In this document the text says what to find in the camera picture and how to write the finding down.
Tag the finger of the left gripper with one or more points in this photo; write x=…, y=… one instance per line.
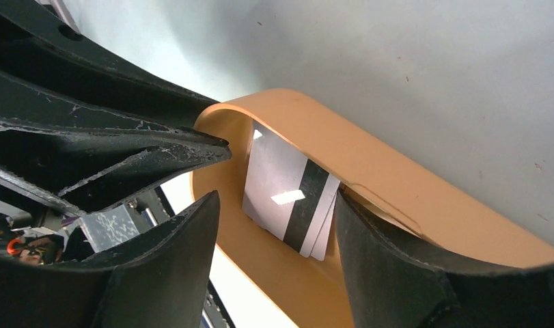
x=81, y=158
x=38, y=47

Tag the silver magnetic stripe card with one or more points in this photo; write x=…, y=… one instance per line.
x=286, y=193

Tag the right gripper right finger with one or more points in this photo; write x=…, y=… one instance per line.
x=395, y=279

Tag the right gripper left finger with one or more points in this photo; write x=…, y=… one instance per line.
x=156, y=279

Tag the orange plastic card tray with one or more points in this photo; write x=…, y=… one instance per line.
x=312, y=293

